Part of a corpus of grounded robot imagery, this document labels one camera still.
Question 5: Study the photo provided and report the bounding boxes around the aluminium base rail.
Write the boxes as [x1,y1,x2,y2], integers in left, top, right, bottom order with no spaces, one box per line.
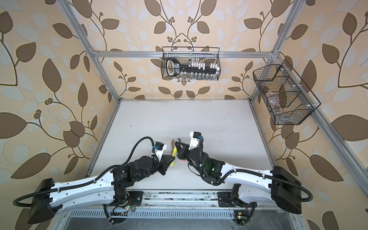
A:
[61,189,300,219]

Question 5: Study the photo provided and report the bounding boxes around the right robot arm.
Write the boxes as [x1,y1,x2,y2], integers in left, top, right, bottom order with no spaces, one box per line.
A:
[175,141,313,214]

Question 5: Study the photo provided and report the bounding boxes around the black wire basket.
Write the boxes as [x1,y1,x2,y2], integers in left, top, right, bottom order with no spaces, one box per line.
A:
[161,46,221,81]
[253,60,321,125]

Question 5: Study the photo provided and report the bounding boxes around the right black wire basket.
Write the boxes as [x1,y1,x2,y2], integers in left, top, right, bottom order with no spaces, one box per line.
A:
[253,60,321,125]

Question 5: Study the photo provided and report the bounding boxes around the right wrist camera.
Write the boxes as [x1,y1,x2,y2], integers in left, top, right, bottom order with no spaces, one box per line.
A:
[188,131,202,150]

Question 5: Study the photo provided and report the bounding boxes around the black socket rail tool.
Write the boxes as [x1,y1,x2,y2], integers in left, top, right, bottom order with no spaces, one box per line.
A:
[163,57,221,78]

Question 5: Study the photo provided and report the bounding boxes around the rear black wire basket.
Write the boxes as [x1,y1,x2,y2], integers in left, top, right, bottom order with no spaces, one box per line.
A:
[161,46,221,81]

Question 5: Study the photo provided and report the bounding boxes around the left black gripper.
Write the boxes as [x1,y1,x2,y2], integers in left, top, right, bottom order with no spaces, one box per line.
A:
[135,153,175,183]

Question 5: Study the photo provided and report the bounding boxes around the yellow highlighter marker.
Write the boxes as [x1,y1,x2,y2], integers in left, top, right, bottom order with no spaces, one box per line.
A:
[170,147,177,166]

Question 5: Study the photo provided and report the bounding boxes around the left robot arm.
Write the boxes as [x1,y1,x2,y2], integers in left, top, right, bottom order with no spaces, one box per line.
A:
[12,137,175,224]

